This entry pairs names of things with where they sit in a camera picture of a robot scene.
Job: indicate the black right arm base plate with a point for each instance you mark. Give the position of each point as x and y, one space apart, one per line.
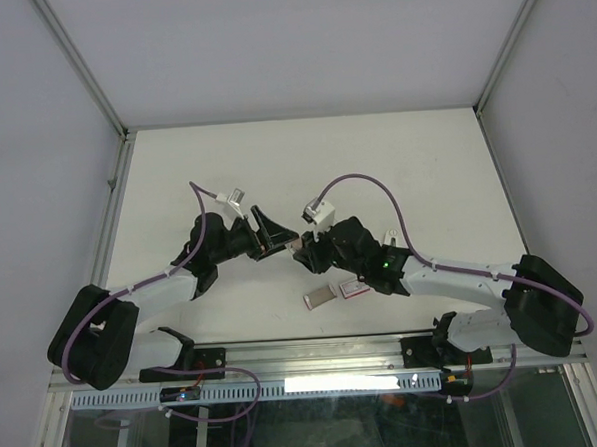
419 351

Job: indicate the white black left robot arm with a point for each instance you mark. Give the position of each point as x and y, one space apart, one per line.
98 340

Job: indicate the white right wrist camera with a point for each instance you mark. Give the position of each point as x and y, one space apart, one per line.
320 214

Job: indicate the aluminium frame post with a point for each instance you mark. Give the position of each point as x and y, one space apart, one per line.
506 50
46 12

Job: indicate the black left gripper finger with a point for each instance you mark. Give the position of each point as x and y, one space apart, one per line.
271 234
267 251

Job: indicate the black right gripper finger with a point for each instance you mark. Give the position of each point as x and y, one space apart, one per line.
315 264
314 243

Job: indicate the red white staple box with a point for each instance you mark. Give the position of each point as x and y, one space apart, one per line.
353 288

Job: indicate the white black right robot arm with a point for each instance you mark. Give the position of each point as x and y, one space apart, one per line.
528 302

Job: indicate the white slotted cable duct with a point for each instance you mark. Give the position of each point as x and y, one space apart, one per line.
240 392

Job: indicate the right aluminium frame post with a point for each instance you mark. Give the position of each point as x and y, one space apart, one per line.
506 50

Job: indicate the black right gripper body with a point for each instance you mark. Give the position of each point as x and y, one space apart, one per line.
334 259

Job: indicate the left aluminium frame post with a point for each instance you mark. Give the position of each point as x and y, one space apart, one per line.
46 12

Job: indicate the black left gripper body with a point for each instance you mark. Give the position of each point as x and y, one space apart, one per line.
242 239

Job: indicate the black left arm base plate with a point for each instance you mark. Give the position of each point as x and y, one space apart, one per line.
205 362

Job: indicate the aluminium mounting rail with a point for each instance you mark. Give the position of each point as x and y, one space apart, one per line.
370 354

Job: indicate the white stapler magazine part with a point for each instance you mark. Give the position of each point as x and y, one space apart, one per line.
391 237

